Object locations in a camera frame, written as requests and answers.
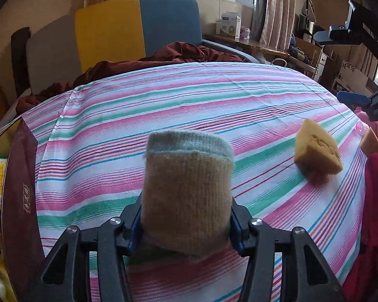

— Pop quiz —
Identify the wooden desk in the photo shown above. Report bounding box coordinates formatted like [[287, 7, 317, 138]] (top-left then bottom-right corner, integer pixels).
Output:
[[203, 33, 290, 60]]

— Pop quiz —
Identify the yellow sponge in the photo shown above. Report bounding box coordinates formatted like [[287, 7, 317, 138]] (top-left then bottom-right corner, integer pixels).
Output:
[[294, 118, 343, 176], [358, 128, 378, 158]]

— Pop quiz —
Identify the maroon blanket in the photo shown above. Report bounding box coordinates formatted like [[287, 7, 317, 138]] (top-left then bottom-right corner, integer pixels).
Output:
[[16, 42, 244, 114]]

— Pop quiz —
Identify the striped bed sheet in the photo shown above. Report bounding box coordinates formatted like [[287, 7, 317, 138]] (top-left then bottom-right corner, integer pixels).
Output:
[[0, 61, 370, 302]]

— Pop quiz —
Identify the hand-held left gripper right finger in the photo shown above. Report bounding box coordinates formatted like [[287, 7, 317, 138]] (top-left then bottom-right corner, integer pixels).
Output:
[[230, 197, 347, 302]]

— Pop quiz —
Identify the grey yellow blue sofa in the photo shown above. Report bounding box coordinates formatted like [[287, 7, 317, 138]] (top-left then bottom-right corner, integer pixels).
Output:
[[11, 0, 262, 101]]

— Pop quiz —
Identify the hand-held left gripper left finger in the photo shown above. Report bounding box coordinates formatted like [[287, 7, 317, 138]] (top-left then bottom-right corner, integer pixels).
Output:
[[25, 192, 144, 302]]

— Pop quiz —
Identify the gold tin box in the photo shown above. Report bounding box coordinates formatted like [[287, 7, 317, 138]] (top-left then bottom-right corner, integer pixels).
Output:
[[0, 118, 51, 302]]

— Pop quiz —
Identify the cardboard box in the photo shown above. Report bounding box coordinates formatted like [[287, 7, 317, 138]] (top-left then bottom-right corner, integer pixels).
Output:
[[294, 36, 323, 60]]

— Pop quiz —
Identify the white carton box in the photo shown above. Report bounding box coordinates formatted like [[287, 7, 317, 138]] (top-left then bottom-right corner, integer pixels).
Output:
[[216, 11, 242, 40]]

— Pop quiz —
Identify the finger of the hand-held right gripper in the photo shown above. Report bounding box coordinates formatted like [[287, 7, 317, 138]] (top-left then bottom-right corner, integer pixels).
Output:
[[336, 85, 378, 122], [313, 0, 370, 47]]

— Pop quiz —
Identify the black rolled mat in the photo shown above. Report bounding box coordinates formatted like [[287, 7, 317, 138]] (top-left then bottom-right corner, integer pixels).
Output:
[[11, 27, 32, 99]]

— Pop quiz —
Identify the beige sock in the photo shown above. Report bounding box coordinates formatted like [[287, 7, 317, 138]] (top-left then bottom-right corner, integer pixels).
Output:
[[141, 130, 234, 256]]

